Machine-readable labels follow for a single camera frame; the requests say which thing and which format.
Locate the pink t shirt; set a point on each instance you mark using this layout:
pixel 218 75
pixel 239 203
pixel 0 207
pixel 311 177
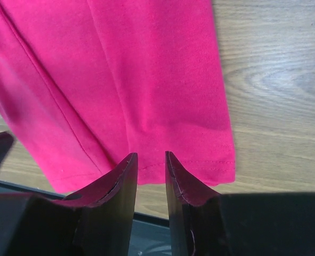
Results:
pixel 85 83

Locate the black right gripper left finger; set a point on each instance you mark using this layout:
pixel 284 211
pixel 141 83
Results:
pixel 96 220

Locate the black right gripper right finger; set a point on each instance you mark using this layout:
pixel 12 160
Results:
pixel 205 222

